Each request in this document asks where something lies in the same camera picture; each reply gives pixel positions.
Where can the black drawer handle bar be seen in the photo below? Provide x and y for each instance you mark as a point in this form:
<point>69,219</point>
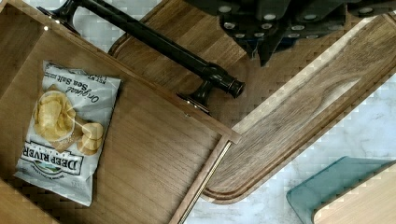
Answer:
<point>213,75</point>

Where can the light wooden board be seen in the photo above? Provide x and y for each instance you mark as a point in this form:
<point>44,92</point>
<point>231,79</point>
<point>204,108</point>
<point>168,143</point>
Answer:
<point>371,202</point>

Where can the teal glass board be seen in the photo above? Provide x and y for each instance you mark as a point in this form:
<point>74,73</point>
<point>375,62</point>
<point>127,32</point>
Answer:
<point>327,184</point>

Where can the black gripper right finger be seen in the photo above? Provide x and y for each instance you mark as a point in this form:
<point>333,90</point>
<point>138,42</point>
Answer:
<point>294,19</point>

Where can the dark wooden cutting board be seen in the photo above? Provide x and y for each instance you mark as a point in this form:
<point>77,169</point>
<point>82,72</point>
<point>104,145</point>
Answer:
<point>289,102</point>

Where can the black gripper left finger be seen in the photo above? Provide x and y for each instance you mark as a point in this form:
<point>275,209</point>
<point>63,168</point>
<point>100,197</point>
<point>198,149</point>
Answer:
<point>252,24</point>

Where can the wooden drawer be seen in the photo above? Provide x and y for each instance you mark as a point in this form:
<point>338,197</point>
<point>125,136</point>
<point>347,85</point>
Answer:
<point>158,154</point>

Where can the Deer River chips bag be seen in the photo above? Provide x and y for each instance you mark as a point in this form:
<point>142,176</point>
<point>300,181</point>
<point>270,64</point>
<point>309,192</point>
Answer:
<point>67,131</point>

